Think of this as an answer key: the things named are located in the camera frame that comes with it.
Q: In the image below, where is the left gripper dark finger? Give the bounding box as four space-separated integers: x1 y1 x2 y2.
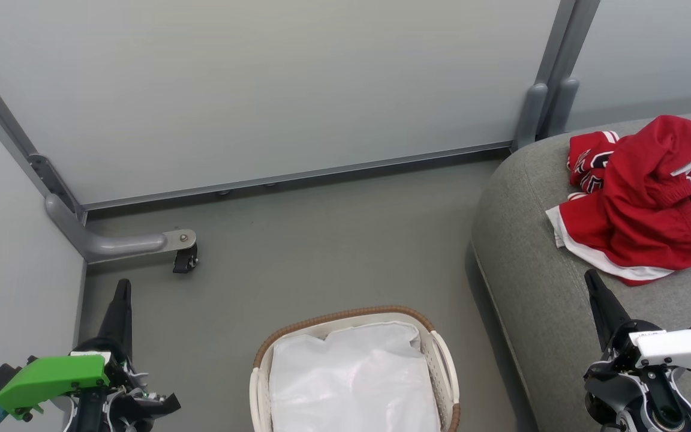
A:
96 278 134 361

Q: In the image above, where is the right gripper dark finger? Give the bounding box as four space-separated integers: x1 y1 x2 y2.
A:
584 269 632 352

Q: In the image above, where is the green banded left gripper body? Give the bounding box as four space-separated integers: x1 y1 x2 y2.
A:
0 338 182 432

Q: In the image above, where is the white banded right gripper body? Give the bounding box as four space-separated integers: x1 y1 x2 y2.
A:
585 320 691 379

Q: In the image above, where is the red white striped sports garment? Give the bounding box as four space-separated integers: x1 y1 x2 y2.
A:
546 115 691 287

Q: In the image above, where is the woven rim white laundry basket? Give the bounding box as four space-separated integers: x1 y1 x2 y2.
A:
249 305 462 432

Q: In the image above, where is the white translucent cloth basket liner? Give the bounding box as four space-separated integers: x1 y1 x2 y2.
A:
268 320 443 432

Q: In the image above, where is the grey fabric sofa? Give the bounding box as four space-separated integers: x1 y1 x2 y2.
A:
471 108 691 432

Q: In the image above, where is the black caster wheel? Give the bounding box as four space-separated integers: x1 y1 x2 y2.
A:
172 243 200 275

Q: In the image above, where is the grey partition foot bracket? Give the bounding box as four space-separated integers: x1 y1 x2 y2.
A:
45 193 198 265

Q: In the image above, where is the grey metal partition post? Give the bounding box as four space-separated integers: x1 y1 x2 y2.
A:
512 0 602 152
0 41 87 227

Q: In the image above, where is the grey metal partition floor rail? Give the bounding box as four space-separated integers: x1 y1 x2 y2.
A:
80 140 515 211

